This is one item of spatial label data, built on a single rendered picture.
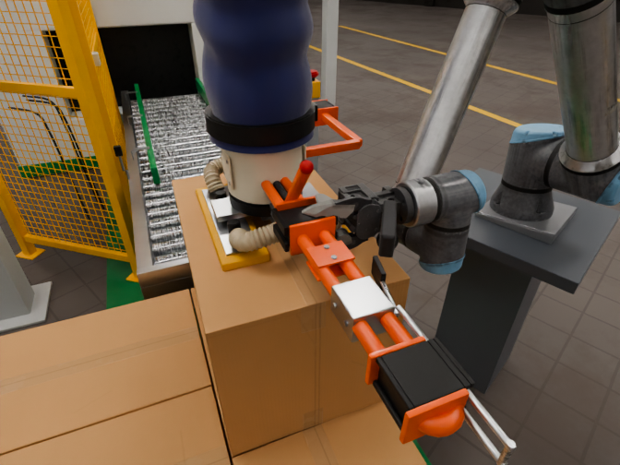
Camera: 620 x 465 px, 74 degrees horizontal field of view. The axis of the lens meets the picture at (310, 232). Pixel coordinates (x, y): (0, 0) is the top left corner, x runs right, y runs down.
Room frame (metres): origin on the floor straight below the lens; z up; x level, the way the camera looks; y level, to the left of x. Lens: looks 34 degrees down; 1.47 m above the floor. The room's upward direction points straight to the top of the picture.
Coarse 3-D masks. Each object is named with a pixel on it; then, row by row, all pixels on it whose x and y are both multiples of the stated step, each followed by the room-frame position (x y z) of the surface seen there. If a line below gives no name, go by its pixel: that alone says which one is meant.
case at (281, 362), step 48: (192, 192) 0.95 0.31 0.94; (192, 240) 0.74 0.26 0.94; (240, 288) 0.58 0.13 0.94; (288, 288) 0.58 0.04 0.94; (240, 336) 0.49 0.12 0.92; (288, 336) 0.52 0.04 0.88; (336, 336) 0.55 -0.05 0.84; (384, 336) 0.59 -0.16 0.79; (240, 384) 0.48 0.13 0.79; (288, 384) 0.52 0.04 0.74; (336, 384) 0.56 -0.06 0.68; (240, 432) 0.48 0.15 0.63; (288, 432) 0.51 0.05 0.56
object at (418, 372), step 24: (384, 360) 0.29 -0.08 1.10; (408, 360) 0.29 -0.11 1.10; (432, 360) 0.29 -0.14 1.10; (384, 384) 0.29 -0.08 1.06; (408, 384) 0.26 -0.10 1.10; (432, 384) 0.26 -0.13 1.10; (456, 384) 0.26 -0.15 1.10; (408, 408) 0.24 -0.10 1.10; (432, 408) 0.24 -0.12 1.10; (408, 432) 0.23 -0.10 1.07
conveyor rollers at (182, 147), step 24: (192, 96) 3.24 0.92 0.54; (168, 120) 2.66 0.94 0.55; (192, 120) 2.70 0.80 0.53; (144, 144) 2.26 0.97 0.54; (168, 144) 2.30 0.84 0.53; (192, 144) 2.27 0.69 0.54; (144, 168) 1.93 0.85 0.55; (168, 168) 1.95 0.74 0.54; (192, 168) 1.93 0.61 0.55; (144, 192) 1.67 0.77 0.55; (168, 192) 1.69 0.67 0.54; (168, 216) 1.51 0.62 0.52; (168, 240) 1.34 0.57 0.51
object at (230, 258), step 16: (208, 192) 0.91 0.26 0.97; (224, 192) 0.87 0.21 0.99; (208, 208) 0.84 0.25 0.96; (208, 224) 0.77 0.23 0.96; (224, 224) 0.76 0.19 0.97; (240, 224) 0.74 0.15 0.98; (224, 240) 0.70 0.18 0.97; (224, 256) 0.65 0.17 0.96; (240, 256) 0.65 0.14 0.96; (256, 256) 0.65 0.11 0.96
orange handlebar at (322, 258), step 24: (336, 120) 1.11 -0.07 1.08; (336, 144) 0.94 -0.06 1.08; (360, 144) 0.96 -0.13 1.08; (336, 240) 0.54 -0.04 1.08; (312, 264) 0.49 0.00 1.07; (336, 264) 0.51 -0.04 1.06; (360, 336) 0.35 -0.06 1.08; (408, 336) 0.34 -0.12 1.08; (456, 408) 0.24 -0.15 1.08; (432, 432) 0.22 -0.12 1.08
